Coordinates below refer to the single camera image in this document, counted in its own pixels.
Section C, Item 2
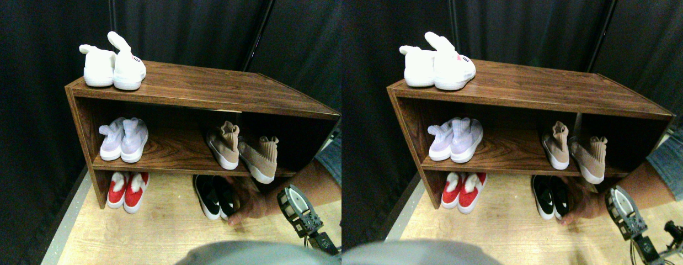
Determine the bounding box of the person's hand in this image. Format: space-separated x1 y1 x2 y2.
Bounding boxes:
559 177 605 226
223 176 271 226

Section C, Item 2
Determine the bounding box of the white shoe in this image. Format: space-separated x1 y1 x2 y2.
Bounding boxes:
424 32 477 91
79 45 117 88
399 46 437 88
107 31 147 91

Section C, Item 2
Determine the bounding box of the brown shoe rack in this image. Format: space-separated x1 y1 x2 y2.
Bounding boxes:
386 60 675 209
65 60 342 209

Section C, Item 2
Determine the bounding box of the black shoe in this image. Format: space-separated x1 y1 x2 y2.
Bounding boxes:
215 176 241 220
531 174 556 221
551 176 572 220
194 174 221 221

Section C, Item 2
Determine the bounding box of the red shoe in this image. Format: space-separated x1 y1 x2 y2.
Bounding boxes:
106 172 129 209
441 172 463 209
457 172 488 214
122 172 150 214

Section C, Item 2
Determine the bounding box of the beige shoe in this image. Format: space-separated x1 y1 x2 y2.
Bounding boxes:
238 136 280 184
206 121 241 171
568 136 608 184
541 121 570 171

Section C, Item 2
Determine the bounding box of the lilac shoe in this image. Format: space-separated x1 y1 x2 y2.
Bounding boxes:
428 118 455 162
99 118 127 162
450 117 484 164
120 117 150 164

